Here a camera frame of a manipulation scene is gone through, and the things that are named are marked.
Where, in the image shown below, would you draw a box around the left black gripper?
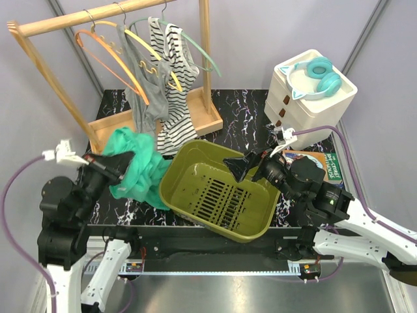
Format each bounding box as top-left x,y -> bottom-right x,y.
76,148 -> 136,219

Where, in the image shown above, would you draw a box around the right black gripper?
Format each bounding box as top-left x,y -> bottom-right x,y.
222,140 -> 302,203

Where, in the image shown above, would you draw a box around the green tank top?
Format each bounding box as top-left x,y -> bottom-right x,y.
102,127 -> 171,211

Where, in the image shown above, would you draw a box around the grey tank top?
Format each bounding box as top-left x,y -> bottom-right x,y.
117,26 -> 171,137

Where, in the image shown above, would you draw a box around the yellow hanger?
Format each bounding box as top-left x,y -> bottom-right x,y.
97,21 -> 184,93

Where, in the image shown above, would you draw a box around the green hanger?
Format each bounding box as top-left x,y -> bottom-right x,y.
127,16 -> 223,78

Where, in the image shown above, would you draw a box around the black white striped tank top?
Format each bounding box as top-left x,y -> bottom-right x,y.
148,17 -> 199,155

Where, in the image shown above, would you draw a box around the orange hanger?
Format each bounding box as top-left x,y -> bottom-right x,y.
74,29 -> 150,106

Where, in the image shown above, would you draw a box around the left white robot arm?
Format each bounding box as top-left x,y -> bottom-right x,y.
37,151 -> 141,312

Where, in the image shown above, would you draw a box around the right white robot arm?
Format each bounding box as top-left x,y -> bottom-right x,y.
223,152 -> 416,286

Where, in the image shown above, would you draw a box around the olive plastic basket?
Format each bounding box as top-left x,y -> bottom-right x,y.
159,140 -> 280,243

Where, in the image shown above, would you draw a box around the wooden clothes rack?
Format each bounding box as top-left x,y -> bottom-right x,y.
7,1 -> 223,153

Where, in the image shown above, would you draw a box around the book with green cover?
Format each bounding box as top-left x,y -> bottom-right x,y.
283,150 -> 344,188

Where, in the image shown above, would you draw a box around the teal cat-ear headphones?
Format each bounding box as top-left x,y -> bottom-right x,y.
279,57 -> 342,100

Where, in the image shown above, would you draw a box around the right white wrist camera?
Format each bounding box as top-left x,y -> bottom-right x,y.
270,127 -> 298,157

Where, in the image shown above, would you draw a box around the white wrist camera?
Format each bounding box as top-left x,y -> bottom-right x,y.
42,139 -> 89,167
270,127 -> 298,157

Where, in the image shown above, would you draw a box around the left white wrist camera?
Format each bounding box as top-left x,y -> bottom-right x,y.
42,139 -> 89,167

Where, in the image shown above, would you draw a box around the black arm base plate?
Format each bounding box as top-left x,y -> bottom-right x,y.
91,224 -> 335,273

